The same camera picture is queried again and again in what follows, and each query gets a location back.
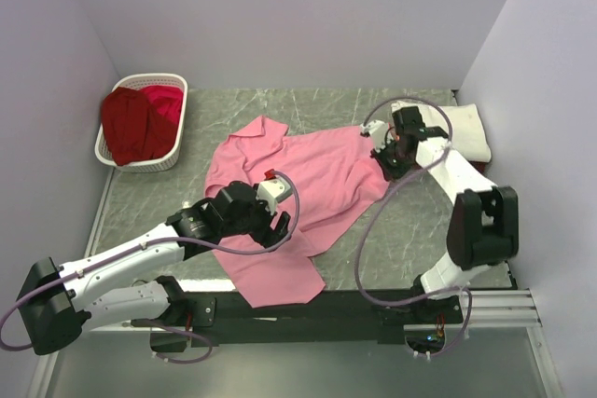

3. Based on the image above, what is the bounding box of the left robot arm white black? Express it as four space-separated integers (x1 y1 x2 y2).
16 173 299 355

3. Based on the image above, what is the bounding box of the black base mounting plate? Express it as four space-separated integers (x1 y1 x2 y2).
130 289 465 353

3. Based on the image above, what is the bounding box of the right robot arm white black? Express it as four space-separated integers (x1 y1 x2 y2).
361 105 519 300

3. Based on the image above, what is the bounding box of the folded white t-shirt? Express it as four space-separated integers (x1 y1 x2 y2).
442 104 492 163

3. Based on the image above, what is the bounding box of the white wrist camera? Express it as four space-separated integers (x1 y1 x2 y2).
257 170 293 214
360 120 389 145

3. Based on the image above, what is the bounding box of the pink t-shirt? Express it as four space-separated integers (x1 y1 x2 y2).
204 116 389 308

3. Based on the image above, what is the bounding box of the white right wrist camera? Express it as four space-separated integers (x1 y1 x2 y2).
360 120 389 145

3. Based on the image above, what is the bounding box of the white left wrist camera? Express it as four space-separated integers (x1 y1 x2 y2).
257 170 293 214

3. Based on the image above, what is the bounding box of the white perforated laundry basket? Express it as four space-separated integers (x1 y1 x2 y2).
94 73 188 173

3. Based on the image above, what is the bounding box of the crimson red t-shirt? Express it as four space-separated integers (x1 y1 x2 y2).
141 85 184 125

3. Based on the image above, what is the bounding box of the aluminium rail frame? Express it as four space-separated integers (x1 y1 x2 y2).
28 290 561 397

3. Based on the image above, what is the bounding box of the folded dark red t-shirt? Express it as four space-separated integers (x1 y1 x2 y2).
470 161 489 174

